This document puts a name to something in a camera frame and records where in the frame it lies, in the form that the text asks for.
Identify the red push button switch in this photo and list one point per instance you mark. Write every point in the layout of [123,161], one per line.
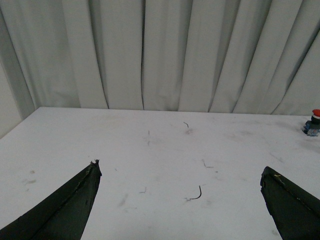
[312,127]

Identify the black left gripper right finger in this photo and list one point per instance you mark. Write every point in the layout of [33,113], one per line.
[295,212]

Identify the white curtain backdrop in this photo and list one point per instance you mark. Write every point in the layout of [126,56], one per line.
[214,56]

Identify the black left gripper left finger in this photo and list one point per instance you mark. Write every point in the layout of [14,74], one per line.
[63,215]

